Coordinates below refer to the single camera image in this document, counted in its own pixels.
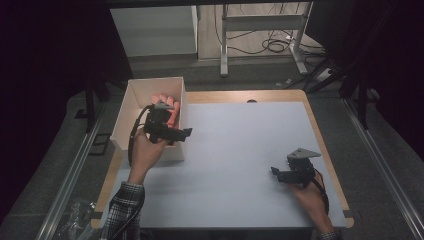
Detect white power strip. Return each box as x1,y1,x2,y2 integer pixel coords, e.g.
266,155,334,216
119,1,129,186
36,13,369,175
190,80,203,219
314,67,333,83

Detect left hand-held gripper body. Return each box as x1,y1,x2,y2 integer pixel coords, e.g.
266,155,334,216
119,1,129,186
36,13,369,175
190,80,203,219
143,100,184,146

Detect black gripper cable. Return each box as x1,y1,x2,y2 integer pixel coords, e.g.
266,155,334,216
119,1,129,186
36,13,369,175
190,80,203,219
127,104,155,167
313,168,331,215

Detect metal floor rail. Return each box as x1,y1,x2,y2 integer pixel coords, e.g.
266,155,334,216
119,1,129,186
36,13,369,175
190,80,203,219
343,97,424,240
35,102,108,240

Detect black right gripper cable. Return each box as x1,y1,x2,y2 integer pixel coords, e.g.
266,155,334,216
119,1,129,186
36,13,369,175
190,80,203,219
313,168,331,215

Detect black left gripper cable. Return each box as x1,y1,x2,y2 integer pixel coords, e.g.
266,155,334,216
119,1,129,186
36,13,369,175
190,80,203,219
127,104,155,167

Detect black stand leg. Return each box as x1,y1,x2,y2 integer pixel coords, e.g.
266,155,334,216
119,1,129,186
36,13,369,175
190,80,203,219
339,59,372,130
74,75,113,135

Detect dark curtain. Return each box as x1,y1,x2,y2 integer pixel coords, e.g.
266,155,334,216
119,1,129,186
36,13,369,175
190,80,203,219
0,0,134,221
304,0,424,161

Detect black floor cables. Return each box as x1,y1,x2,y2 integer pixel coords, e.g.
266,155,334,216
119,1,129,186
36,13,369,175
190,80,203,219
229,29,327,58

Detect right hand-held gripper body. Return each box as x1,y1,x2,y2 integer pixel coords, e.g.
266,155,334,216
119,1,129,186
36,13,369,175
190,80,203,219
281,147,322,186

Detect clear plastic bag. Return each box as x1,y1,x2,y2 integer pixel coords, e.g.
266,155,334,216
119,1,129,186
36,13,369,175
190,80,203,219
59,198,102,240

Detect pale blue table mat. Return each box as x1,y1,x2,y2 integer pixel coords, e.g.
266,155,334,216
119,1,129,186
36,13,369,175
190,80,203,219
99,101,348,230

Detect white box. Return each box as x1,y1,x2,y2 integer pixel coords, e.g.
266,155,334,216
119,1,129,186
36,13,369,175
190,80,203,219
109,76,188,164

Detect white metal desk frame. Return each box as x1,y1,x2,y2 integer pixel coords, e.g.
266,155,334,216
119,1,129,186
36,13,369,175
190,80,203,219
219,2,314,78

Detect white cabinet panel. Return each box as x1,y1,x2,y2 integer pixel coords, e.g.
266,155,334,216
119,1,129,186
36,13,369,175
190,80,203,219
109,5,199,58

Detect person's right hand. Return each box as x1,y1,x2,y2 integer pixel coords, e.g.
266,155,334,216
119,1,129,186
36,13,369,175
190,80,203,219
288,172,329,220

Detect person's left hand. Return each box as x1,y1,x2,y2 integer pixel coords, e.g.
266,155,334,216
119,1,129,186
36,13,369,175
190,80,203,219
128,128,169,185

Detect orange rubber glove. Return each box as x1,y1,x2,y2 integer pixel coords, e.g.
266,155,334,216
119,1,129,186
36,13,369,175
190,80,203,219
151,93,182,128

